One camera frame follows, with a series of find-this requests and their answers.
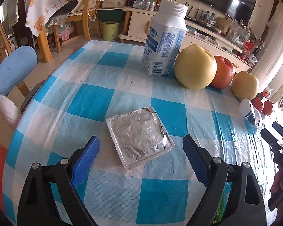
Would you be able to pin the orange print white cloth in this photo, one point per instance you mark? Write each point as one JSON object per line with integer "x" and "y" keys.
{"x": 39, "y": 12}

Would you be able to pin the blue padded chair back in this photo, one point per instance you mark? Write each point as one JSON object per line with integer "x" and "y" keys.
{"x": 16, "y": 67}

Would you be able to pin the wooden chair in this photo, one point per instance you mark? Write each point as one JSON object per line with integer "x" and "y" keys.
{"x": 83, "y": 17}

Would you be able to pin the white blue pouch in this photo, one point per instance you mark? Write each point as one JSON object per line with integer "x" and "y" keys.
{"x": 251, "y": 114}

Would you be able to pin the green waste bin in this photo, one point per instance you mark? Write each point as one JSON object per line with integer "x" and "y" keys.
{"x": 111, "y": 30}

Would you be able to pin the white curtain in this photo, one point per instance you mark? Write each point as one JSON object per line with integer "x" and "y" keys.
{"x": 271, "y": 60}

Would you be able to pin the cartoon cow snack bag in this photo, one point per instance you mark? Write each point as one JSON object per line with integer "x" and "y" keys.
{"x": 221, "y": 207}

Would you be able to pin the yellow apple left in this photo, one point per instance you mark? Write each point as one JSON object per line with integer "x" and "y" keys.
{"x": 195, "y": 67}

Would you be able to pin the red apple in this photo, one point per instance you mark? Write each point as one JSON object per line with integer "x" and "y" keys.
{"x": 224, "y": 74}

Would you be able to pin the clear plastic bag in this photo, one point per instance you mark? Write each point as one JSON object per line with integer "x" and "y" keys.
{"x": 238, "y": 33}

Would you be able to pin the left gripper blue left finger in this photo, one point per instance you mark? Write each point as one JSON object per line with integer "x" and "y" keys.
{"x": 82, "y": 160}

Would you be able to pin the blue checkered tablecloth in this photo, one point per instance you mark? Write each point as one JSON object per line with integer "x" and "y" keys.
{"x": 104, "y": 79}

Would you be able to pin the white tv cabinet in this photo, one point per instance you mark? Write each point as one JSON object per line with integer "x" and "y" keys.
{"x": 137, "y": 25}

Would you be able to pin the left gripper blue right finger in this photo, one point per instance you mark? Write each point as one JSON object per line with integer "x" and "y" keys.
{"x": 198, "y": 158}

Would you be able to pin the white blue yogurt bottle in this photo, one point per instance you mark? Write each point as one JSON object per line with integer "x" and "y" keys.
{"x": 165, "y": 36}

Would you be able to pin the yellow pear right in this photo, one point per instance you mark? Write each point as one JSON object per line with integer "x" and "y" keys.
{"x": 245, "y": 86}

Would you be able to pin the person's right hand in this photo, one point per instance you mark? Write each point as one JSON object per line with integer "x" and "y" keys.
{"x": 278, "y": 182}

